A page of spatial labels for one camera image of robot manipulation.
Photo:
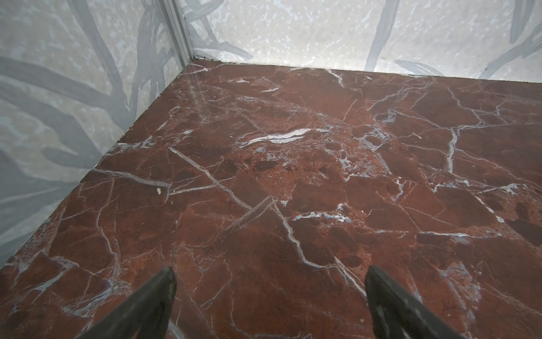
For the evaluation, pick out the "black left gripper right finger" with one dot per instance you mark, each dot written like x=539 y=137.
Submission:
x=396 y=313

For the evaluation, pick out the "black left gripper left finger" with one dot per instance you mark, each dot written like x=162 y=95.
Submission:
x=144 y=314

